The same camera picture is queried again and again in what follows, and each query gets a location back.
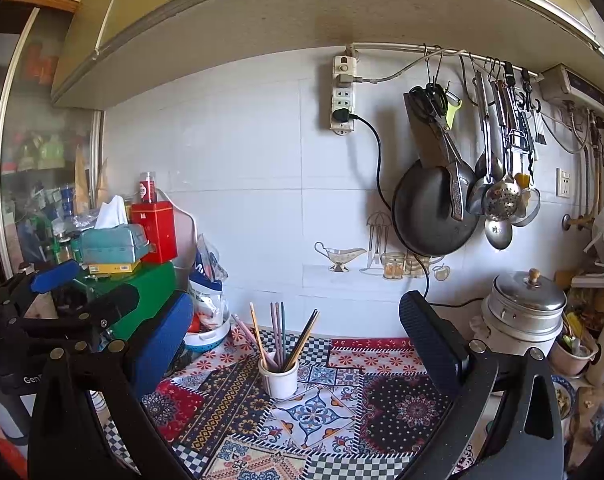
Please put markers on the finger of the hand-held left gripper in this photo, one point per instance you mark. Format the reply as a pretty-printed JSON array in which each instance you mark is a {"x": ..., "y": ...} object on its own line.
[
  {"x": 117, "y": 305},
  {"x": 57, "y": 275}
]

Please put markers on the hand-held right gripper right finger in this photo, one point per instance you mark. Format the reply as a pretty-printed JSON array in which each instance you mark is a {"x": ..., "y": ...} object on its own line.
[{"x": 429, "y": 342}]

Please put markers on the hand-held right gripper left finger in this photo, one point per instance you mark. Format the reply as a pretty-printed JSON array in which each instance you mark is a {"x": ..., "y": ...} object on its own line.
[{"x": 162, "y": 340}]

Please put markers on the pink chopstick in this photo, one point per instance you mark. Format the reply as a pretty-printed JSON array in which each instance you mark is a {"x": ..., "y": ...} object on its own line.
[{"x": 247, "y": 337}]

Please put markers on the wooden chopstick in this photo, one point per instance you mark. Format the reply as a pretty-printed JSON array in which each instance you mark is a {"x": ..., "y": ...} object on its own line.
[
  {"x": 257, "y": 325},
  {"x": 261, "y": 327}
]

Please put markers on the white ceramic cup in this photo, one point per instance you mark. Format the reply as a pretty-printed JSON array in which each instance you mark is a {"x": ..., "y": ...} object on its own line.
[{"x": 279, "y": 382}]

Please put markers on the pale cup with utensils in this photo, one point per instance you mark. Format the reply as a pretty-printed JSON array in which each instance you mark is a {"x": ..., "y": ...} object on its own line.
[{"x": 571, "y": 360}]

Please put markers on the orange spice jar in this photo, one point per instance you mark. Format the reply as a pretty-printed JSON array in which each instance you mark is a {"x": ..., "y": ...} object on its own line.
[{"x": 64, "y": 250}]

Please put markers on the red round object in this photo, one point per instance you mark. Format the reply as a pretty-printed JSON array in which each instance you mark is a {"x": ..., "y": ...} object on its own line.
[{"x": 194, "y": 323}]

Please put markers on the flat yellow box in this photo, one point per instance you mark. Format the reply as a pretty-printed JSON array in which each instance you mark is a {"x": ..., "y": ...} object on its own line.
[{"x": 112, "y": 267}]

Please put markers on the green metal box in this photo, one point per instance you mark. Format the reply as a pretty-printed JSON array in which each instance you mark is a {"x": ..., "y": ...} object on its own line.
[{"x": 154, "y": 285}]

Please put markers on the white colander bowl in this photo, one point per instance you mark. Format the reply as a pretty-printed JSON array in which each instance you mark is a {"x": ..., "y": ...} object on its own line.
[{"x": 208, "y": 342}]

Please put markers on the teal tissue pack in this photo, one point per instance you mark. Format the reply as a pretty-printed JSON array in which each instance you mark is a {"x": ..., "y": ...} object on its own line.
[{"x": 114, "y": 245}]

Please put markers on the crumpled clear plastic bag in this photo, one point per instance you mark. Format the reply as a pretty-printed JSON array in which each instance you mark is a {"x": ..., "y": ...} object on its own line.
[{"x": 82, "y": 220}]

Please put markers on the blue and white bag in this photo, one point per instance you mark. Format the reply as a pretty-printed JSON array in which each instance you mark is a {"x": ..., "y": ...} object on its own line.
[{"x": 209, "y": 280}]

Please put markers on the red tin box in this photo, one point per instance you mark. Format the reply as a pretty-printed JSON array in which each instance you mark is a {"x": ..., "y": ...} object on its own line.
[{"x": 154, "y": 232}]

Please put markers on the brown paper bags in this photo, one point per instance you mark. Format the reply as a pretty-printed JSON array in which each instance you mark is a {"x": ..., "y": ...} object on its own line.
[{"x": 82, "y": 185}]

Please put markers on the metal steamer pot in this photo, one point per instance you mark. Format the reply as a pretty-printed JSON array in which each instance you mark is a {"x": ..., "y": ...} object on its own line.
[{"x": 526, "y": 305}]

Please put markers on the patchwork patterned table cloth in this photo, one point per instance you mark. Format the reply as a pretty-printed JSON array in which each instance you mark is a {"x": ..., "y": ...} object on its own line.
[{"x": 332, "y": 410}]

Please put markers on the black frying pan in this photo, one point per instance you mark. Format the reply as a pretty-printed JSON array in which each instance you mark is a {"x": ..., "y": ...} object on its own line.
[{"x": 431, "y": 220}]

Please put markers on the metal ladle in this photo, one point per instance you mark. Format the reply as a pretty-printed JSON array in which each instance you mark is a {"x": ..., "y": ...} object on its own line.
[
  {"x": 499, "y": 235},
  {"x": 484, "y": 170}
]

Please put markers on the glass-door shelf cabinet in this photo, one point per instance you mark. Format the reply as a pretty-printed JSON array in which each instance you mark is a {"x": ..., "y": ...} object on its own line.
[{"x": 32, "y": 135}]

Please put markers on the patterned plate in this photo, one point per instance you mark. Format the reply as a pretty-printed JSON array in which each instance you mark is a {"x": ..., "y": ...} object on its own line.
[{"x": 564, "y": 397}]

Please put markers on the metal skimmer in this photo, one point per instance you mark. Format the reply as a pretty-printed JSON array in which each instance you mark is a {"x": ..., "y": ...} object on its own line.
[{"x": 501, "y": 202}]

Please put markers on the metal tongs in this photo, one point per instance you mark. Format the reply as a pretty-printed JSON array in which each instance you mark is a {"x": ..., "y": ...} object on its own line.
[{"x": 516, "y": 130}]

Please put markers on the yellow peeler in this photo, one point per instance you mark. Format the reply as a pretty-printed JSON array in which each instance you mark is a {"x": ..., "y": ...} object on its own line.
[{"x": 451, "y": 107}]

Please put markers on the black scissors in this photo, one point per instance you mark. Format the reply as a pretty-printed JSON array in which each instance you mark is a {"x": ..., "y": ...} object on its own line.
[{"x": 431, "y": 97}]

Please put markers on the white power strip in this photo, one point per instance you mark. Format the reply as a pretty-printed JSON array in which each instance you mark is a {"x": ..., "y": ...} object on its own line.
[{"x": 343, "y": 95}]

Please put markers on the white wall socket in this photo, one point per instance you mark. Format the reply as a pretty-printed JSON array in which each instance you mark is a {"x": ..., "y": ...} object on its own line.
[{"x": 564, "y": 182}]

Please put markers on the wall water pipes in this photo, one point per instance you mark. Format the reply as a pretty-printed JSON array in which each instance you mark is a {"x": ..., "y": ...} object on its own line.
[{"x": 589, "y": 160}]

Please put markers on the white wall-mounted appliance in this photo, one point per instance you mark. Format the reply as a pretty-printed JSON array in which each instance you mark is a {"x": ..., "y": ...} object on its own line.
[{"x": 576, "y": 90}]

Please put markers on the metal hanging rail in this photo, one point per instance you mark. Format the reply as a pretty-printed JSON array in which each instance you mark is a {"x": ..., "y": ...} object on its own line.
[{"x": 391, "y": 46}]

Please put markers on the yellow wall cabinet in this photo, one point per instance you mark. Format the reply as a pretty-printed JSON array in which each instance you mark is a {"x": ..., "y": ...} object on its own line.
[{"x": 282, "y": 10}]

